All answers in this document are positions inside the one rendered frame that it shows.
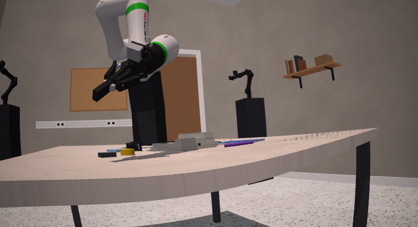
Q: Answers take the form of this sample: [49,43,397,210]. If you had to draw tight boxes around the yellow short cylinder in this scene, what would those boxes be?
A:
[120,149,135,156]

